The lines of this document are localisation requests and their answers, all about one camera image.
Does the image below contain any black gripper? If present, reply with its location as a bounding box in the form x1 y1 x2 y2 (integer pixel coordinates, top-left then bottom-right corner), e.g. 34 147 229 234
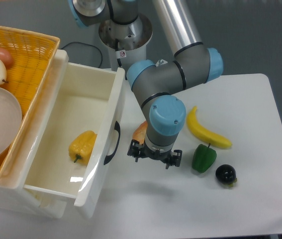
127 139 183 169

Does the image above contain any white top drawer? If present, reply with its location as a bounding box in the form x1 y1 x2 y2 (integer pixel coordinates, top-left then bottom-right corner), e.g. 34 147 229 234
24 63 125 219

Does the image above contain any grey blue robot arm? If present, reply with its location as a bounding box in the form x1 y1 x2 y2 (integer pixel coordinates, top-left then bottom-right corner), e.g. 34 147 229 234
68 0 223 167

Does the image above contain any white drawer cabinet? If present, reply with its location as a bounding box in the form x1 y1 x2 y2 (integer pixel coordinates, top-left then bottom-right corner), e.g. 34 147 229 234
0 50 69 219

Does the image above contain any toast bread slice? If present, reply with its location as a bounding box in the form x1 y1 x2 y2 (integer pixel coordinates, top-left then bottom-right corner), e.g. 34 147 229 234
132 121 148 144

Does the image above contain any yellow banana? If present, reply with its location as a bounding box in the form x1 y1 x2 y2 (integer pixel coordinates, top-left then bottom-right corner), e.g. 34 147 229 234
186 106 232 149

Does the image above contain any green bell pepper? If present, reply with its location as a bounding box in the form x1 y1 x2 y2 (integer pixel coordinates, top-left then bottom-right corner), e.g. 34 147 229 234
191 144 217 173

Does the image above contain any dark purple mangosteen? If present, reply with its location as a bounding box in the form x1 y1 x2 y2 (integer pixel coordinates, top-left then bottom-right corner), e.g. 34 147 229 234
215 164 237 187

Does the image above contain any yellow bell pepper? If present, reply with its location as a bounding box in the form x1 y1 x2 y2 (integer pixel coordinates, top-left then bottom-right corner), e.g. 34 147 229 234
68 130 97 165

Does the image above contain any yellow wicker basket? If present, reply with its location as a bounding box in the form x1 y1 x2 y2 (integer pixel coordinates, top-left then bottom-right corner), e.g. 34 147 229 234
0 26 60 178

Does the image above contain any pink peach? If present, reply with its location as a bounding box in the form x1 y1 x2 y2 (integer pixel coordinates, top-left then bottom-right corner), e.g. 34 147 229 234
0 47 14 69

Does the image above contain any black drawer handle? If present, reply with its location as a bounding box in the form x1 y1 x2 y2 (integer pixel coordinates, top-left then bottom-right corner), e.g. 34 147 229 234
103 121 121 165

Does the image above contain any metal table clamp bracket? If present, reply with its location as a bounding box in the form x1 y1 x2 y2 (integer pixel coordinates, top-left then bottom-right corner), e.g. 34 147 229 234
155 59 168 67

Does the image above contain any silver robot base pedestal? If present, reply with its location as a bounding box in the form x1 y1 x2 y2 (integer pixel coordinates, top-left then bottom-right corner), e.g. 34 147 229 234
98 13 153 71

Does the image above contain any black cable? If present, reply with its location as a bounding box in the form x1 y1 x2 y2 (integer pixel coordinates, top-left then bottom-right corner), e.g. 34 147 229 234
60 41 103 68

